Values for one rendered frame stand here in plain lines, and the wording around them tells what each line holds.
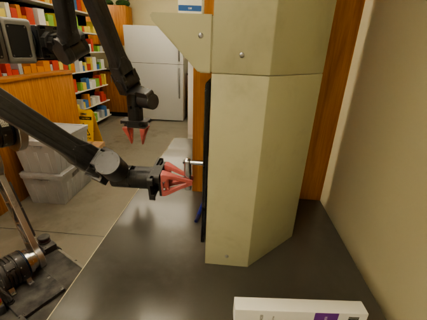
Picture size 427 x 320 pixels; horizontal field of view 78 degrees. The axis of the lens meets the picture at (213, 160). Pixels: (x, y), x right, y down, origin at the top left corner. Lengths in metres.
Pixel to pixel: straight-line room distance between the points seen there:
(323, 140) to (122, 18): 5.55
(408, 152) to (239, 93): 0.39
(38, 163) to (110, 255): 2.16
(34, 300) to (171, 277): 1.13
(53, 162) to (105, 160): 2.17
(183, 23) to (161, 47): 5.06
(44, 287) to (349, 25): 1.78
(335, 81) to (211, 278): 0.69
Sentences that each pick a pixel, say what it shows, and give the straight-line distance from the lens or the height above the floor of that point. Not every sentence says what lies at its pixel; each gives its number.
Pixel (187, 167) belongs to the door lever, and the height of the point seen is 1.19.
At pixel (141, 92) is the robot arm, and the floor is 1.30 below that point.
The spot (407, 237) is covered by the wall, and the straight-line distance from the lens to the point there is 0.71.
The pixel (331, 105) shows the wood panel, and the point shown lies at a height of 1.30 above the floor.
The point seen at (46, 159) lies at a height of 0.48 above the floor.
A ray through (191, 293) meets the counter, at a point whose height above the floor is 0.94.
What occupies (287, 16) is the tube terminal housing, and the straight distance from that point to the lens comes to 0.56.
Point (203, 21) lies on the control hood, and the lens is 0.53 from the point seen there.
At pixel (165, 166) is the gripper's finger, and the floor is 1.18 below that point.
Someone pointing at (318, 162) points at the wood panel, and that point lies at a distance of 1.02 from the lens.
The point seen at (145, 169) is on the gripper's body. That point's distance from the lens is 0.67.
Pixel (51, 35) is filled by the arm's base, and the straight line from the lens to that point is 1.24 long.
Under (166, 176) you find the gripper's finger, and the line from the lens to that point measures 0.64.
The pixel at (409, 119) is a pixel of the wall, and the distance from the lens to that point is 0.73.
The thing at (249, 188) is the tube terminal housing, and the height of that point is 1.17.
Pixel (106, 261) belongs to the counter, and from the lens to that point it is 0.78.
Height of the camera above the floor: 1.45
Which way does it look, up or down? 23 degrees down
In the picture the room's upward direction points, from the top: 2 degrees clockwise
